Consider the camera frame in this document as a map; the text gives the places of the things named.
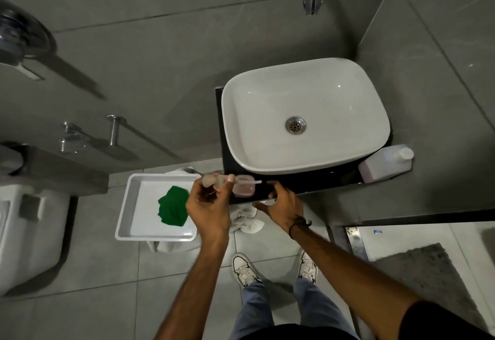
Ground clear plastic pipette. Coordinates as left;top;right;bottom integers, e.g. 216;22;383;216
202;173;263;190

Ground chrome sink drain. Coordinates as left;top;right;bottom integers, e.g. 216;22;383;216
285;117;307;135

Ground white ceramic sink basin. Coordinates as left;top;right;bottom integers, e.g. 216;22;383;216
221;57;391;175

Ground small clear cup pink liquid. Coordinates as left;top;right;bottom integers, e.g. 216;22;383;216
232;175;257;199

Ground green cloth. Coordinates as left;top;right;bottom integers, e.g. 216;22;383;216
157;185;190;228

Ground white plastic tray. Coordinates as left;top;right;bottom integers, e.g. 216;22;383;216
115;173;202;242

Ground person's white sneaker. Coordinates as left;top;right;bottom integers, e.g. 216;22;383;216
231;252;264;288
296;250;319;285

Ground black wristband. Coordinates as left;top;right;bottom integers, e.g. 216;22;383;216
288;216;312;240

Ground person's left white sneaker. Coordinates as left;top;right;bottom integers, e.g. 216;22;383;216
231;252;264;288

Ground metal floor drain strip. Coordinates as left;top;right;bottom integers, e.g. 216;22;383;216
345;227;370;263

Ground person's left forearm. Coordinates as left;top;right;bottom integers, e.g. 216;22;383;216
155;232;233;340

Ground chrome wall peg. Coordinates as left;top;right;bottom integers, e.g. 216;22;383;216
107;115;127;147

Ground white toilet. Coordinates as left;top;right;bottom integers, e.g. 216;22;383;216
0;184;71;298

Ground blue jeans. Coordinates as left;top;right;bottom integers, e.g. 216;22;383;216
230;277;361;340

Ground person's right forearm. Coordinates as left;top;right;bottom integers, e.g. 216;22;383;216
290;225;426;340

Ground black shirt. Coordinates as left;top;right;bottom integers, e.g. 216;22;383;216
240;300;495;340

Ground chrome wall hook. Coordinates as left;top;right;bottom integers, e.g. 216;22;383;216
59;121;90;155

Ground grey bath mat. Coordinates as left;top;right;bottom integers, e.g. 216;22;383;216
372;243;489;333

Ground grey stone ledge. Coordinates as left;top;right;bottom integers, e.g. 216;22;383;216
0;143;110;197

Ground person's right hand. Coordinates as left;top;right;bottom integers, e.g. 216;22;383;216
252;180;307;237

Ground white plastic bottle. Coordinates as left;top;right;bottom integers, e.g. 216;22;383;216
358;144;415;184

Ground round chrome wall fixture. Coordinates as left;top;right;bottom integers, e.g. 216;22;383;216
0;0;58;81

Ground person's right white sneaker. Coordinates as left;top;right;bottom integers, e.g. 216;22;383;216
296;250;319;285

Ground person's left hand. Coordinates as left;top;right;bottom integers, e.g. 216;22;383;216
186;175;236;241

